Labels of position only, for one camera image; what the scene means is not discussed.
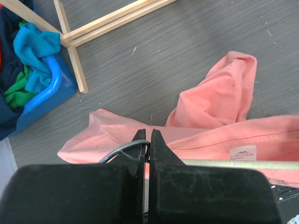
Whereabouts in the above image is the navy garment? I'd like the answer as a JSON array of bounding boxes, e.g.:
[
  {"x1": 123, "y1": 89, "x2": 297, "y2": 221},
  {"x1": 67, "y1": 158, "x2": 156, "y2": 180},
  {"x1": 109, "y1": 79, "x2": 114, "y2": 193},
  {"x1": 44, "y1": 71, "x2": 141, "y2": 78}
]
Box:
[{"x1": 0, "y1": 6, "x2": 24, "y2": 140}]

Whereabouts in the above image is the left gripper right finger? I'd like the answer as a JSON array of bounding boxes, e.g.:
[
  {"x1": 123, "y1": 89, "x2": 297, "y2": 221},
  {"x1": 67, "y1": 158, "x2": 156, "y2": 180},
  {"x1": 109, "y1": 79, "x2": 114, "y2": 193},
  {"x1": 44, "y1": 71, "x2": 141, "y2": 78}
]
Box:
[{"x1": 148, "y1": 130, "x2": 282, "y2": 224}]

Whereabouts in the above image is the pink t shirt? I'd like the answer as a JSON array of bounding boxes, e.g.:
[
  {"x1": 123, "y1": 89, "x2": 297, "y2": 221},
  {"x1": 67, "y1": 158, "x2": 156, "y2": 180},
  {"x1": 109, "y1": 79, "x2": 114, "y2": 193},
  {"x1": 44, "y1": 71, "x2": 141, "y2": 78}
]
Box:
[{"x1": 57, "y1": 50, "x2": 299, "y2": 188}]

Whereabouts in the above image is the wooden clothes rack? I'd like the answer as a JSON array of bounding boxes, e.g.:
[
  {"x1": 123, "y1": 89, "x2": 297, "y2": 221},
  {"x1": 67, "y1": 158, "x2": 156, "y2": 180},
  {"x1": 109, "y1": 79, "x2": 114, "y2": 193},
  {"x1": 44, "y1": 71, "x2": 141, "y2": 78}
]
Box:
[{"x1": 0, "y1": 0, "x2": 175, "y2": 93}]

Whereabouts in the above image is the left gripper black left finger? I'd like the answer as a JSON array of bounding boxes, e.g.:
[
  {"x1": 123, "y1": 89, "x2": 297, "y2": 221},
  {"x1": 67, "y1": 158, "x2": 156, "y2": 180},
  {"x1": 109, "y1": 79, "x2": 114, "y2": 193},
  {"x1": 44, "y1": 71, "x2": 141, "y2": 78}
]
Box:
[{"x1": 0, "y1": 129, "x2": 146, "y2": 224}]

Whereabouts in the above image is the cream hanger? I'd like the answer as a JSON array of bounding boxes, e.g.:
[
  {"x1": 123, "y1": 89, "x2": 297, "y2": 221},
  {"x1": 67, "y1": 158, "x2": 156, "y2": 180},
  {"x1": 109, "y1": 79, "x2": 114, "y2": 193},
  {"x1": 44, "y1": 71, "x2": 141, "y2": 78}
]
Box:
[{"x1": 99, "y1": 140, "x2": 299, "y2": 171}]

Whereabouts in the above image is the blue plastic bin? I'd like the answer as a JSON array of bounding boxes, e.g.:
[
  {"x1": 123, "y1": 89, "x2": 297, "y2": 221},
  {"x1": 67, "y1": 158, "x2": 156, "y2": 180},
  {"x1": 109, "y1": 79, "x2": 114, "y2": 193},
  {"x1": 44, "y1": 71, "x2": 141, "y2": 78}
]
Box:
[{"x1": 9, "y1": 53, "x2": 78, "y2": 137}]

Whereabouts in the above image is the green garment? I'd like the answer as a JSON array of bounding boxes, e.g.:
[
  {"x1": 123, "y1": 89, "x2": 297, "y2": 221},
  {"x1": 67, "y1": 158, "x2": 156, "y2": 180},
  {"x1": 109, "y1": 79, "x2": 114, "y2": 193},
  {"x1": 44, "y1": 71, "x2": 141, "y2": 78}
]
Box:
[{"x1": 0, "y1": 19, "x2": 36, "y2": 110}]

